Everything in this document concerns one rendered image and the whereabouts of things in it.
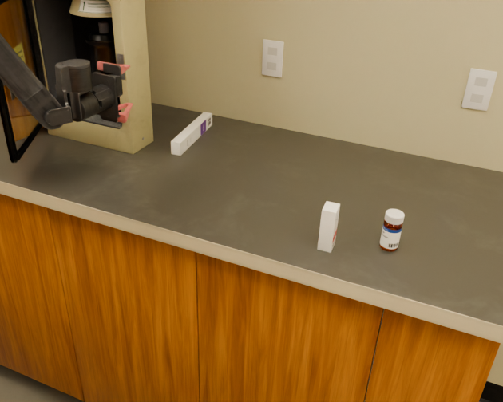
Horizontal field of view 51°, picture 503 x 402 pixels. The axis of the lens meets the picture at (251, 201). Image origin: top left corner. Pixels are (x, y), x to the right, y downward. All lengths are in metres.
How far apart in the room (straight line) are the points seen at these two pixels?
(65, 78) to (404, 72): 0.96
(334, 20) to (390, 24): 0.17
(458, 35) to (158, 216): 0.95
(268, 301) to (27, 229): 0.73
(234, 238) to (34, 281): 0.75
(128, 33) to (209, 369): 0.93
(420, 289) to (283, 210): 0.39
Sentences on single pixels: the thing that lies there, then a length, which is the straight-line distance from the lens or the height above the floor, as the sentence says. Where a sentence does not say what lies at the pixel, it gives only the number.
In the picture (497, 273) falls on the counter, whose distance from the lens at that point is 1.25.
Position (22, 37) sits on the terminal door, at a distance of 1.62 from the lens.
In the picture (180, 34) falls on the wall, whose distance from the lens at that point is 1.91.
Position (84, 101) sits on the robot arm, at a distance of 1.22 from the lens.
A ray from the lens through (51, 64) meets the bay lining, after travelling 1.72.
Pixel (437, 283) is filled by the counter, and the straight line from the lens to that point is 1.17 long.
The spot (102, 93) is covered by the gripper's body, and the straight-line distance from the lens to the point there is 1.27.
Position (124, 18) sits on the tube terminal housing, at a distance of 1.50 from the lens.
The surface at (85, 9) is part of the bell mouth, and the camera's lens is 1.58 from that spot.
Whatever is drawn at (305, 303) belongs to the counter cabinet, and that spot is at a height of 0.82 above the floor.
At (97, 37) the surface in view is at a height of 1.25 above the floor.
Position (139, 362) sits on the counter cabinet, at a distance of 1.67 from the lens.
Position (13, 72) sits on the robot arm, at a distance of 1.16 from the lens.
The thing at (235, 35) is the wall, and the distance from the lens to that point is 1.81.
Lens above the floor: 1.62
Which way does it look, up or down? 30 degrees down
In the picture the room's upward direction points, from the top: 2 degrees clockwise
